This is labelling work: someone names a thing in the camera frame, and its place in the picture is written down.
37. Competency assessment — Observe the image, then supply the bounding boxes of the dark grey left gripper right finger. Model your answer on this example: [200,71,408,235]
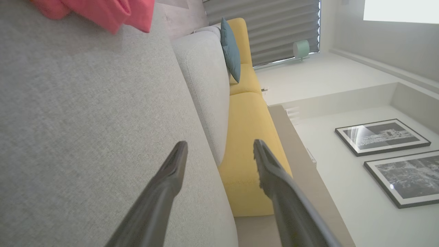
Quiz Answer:
[253,139,342,247]

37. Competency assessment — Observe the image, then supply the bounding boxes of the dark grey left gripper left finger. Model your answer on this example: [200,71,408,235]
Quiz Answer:
[105,141,188,247]

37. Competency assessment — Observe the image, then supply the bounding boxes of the red shorts with white stripe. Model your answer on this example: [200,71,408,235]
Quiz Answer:
[31,0,155,34]

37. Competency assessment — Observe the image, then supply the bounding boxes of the yellow sofa backrest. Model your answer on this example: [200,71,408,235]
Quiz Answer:
[218,18,293,217]

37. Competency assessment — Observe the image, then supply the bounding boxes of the grey fabric sofa seat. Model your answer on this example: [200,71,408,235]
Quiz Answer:
[0,0,239,247]

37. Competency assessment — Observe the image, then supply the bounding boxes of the small black framed picture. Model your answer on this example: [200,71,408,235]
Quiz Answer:
[335,119,431,157]

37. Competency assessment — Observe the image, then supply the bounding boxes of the large black framed picture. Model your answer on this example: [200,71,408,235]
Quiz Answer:
[364,150,439,209]

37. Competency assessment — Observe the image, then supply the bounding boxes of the grey sofa cushion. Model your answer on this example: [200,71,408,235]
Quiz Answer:
[171,23,231,167]

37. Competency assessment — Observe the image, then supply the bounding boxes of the mint green lamp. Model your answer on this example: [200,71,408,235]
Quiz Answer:
[293,39,311,62]

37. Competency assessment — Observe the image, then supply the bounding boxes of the teal throw pillow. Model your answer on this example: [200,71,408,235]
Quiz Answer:
[221,18,241,83]

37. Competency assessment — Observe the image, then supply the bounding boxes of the grey pleated window blind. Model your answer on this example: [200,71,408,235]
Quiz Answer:
[203,0,321,67]

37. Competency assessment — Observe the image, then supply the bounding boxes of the white ceiling light panel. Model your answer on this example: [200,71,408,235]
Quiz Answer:
[363,0,439,24]

